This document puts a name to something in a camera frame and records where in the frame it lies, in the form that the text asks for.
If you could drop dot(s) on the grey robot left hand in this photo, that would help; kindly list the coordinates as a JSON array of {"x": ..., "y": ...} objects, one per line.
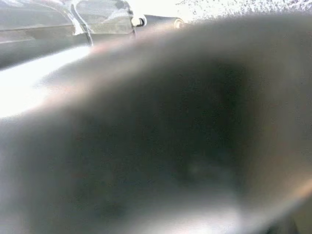
[{"x": 171, "y": 135}]

